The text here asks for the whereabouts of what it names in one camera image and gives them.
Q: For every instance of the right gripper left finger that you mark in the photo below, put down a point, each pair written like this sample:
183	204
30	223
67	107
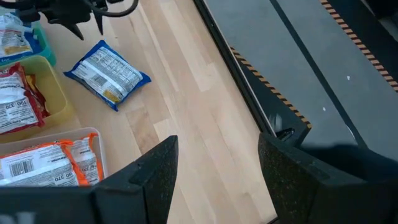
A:
149	193

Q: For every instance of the black hazard-striped floor mat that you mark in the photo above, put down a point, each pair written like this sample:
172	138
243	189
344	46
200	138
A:
273	105
373	25

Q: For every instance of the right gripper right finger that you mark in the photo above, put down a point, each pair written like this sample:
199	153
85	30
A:
304	199

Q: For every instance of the yellow plastic bin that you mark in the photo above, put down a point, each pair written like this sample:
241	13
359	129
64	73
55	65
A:
57	93

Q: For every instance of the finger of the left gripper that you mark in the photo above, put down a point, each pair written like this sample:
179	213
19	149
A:
75	31
99	20

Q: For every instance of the green plastic bin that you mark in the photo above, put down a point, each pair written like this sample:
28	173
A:
48	51

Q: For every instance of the clear plastic bin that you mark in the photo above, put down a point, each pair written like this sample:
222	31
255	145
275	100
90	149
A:
37	140

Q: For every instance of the black aluminium table frame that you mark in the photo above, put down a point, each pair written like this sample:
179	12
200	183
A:
222	40

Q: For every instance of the red Maruchan noodle pack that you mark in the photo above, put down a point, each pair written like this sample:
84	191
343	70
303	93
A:
37	93
18	102

